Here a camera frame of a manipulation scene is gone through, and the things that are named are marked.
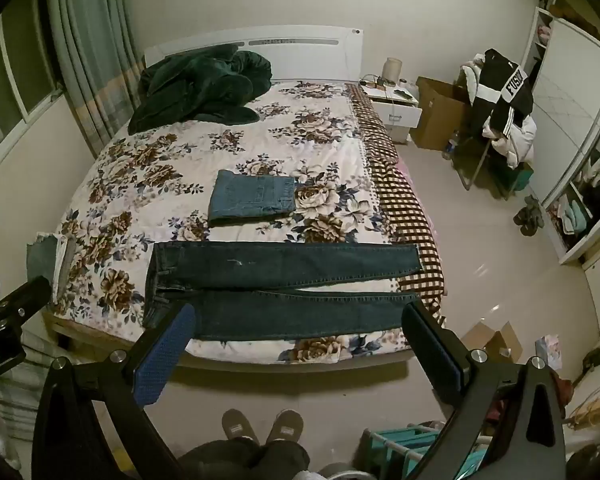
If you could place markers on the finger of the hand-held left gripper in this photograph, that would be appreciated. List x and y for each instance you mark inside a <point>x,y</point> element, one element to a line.
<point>25,297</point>

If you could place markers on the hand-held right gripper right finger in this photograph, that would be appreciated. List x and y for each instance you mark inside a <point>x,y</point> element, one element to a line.
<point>432,352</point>

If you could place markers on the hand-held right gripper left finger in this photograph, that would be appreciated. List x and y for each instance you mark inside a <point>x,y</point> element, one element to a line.
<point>165,355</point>

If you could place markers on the dark blue jeans pants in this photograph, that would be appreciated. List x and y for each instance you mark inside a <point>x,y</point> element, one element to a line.
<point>290,267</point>

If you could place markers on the striped grey cloth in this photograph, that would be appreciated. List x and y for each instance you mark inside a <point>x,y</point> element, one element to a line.
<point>15,410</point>

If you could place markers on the small open cardboard box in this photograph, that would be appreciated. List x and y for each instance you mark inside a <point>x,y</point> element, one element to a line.
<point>495,342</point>

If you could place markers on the dark red cloth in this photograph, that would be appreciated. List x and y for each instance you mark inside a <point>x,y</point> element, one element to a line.
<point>500,410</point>

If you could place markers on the teal plastic rack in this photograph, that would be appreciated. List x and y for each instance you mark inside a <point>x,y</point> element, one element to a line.
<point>405,442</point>

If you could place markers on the grey slipper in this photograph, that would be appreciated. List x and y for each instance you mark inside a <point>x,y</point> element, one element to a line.
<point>240,427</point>
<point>286,426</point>

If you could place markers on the pink and white bag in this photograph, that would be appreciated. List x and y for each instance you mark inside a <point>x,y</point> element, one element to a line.
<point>549,351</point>

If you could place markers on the person's legs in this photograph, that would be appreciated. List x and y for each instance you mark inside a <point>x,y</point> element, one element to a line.
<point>245,462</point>

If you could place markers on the brown checkered bed sheet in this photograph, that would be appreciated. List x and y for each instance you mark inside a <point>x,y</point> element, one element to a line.
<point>405,200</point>

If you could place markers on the pair of dark slippers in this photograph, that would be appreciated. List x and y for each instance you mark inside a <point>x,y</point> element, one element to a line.
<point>530,217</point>

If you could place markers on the folded light blue jeans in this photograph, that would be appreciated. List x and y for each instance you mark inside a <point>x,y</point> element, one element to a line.
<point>252,195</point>

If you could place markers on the metal folding chair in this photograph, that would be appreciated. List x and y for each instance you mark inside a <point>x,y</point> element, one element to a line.
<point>472,165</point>

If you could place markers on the green storage box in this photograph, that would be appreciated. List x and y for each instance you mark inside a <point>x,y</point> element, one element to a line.
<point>520,177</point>

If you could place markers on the bed with floral quilt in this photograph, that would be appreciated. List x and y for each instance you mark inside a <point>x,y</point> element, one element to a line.
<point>190,160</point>

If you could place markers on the teal folded cloth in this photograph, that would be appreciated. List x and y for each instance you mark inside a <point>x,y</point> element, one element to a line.
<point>576,216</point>

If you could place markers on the white framed window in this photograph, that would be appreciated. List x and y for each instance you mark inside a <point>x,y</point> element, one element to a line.
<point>15,85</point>

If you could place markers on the plastic water bottle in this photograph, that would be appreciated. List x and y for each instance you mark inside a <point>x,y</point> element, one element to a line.
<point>450,146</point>

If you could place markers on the chair with clothes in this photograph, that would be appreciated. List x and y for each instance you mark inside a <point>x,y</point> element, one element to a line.
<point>520,142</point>

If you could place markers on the large brown cardboard box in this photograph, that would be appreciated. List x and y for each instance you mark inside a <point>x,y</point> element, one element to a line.
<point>437,115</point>

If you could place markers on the white nightstand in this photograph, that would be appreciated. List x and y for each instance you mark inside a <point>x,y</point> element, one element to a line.
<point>397,110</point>

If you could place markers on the dark phone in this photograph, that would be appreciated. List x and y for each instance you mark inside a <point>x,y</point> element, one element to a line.
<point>403,94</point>

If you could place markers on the grey green striped curtain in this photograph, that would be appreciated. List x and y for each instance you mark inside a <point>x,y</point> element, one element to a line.
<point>95,45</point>

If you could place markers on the dark green plush blanket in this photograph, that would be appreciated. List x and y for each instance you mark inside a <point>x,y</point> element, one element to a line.
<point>195,90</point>

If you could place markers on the black and white jacket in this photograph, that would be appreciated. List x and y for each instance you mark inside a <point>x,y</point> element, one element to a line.
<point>500,85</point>

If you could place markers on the white sliding door wardrobe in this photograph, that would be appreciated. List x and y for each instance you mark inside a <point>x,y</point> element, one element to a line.
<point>575,110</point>

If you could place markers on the beige cylindrical lamp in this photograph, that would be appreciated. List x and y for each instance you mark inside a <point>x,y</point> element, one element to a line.
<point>393,71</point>

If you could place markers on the white bed headboard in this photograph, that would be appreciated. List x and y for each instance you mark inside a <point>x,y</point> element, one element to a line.
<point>300,55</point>

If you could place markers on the pink plush item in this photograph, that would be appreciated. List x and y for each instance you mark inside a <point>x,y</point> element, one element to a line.
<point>545,34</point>

